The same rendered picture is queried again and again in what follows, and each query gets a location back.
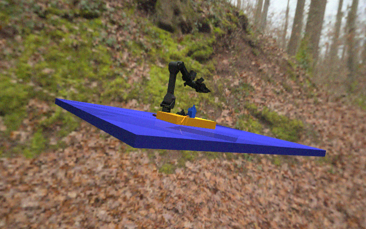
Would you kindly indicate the blue micro servo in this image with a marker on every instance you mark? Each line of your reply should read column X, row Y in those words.
column 191, row 112

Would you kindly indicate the orange flat deck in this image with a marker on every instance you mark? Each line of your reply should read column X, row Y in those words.
column 178, row 117

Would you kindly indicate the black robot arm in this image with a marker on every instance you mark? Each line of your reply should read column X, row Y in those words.
column 174, row 67

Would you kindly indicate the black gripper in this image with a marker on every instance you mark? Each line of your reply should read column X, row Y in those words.
column 201, row 88

